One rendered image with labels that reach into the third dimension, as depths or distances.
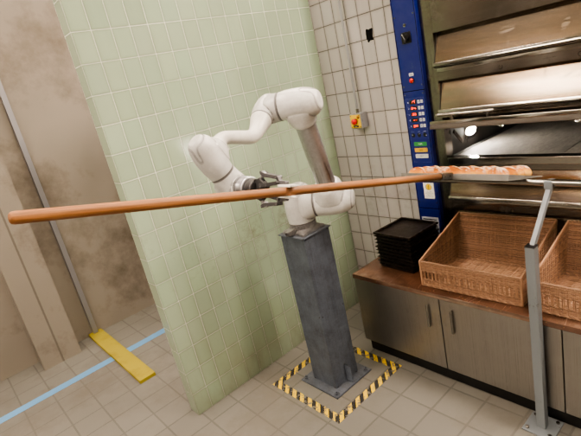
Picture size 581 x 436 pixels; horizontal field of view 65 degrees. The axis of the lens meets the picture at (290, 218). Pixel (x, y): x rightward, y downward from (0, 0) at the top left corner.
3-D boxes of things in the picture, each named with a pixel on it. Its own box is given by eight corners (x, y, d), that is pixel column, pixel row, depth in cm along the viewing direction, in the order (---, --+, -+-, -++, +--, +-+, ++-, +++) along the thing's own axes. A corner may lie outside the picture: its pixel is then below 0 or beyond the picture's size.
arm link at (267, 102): (245, 109, 205) (272, 104, 200) (254, 89, 217) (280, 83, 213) (255, 133, 213) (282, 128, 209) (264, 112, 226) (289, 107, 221)
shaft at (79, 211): (9, 226, 97) (8, 212, 97) (7, 224, 100) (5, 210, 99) (442, 180, 207) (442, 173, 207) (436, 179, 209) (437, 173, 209)
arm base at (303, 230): (277, 236, 258) (274, 227, 256) (304, 222, 271) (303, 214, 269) (297, 240, 244) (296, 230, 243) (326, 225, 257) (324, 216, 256)
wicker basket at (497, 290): (462, 252, 284) (457, 210, 276) (561, 266, 241) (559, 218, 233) (419, 285, 255) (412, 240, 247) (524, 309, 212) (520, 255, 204)
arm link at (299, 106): (322, 202, 262) (359, 197, 254) (317, 222, 251) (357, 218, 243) (277, 85, 212) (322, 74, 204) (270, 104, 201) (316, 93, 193)
